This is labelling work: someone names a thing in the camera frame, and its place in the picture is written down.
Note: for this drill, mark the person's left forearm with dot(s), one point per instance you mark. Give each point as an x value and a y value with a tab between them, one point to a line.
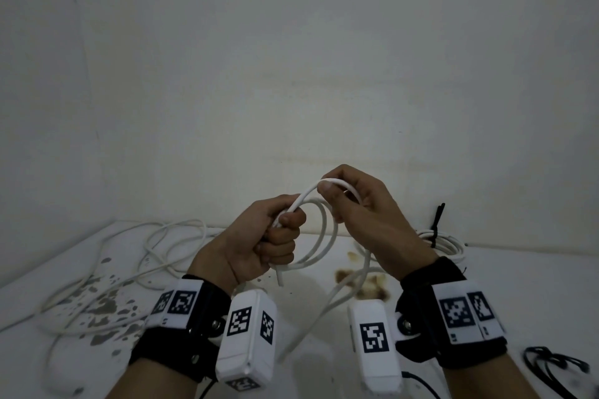
154	382

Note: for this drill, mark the person's right hand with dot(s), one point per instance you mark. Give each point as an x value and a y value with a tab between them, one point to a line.
379	225

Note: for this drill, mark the person's right fingers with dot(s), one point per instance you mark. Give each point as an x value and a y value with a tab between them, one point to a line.
344	193

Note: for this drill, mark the person's left hand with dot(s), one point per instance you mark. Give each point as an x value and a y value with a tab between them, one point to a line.
234	249

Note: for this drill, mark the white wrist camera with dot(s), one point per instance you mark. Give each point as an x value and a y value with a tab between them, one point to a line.
374	347
245	342

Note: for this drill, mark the person's right forearm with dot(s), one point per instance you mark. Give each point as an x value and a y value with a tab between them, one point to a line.
491	377

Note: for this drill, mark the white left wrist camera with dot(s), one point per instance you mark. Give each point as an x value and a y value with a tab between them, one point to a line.
245	342

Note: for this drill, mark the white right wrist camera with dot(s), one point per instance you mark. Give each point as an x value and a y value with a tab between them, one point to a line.
374	347

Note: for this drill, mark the person's left thumb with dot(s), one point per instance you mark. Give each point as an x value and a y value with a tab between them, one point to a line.
292	218

